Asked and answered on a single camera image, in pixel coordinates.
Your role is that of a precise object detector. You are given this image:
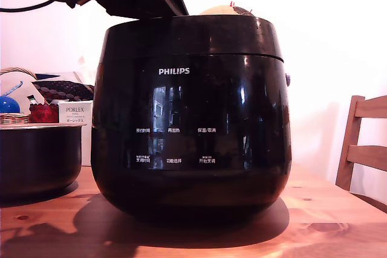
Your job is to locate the white round cloth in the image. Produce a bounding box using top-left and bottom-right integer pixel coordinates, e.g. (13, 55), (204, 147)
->
(0, 72), (44, 114)

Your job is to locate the black inner pot copper lining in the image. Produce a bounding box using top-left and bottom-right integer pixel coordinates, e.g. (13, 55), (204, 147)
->
(0, 123), (84, 202)

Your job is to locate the dotted red navy bag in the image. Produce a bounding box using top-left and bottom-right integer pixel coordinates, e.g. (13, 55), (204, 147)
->
(30, 71), (96, 103)

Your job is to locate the blue ball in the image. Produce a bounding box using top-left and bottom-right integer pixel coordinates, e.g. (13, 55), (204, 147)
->
(0, 95), (21, 115)

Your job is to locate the wicker basket with handle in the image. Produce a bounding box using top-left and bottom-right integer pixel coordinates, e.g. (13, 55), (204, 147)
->
(0, 66), (41, 126)

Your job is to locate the cork globe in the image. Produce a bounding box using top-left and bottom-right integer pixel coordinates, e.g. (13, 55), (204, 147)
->
(198, 1), (258, 18)

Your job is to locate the black Philips rice cooker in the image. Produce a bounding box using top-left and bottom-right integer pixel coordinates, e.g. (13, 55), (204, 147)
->
(90, 54), (293, 226)

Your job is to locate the white Porlex box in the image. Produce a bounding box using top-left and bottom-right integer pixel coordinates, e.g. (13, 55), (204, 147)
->
(57, 100), (95, 167)

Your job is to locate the wooden chair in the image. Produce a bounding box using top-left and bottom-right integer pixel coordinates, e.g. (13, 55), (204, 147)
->
(334, 94), (387, 203)

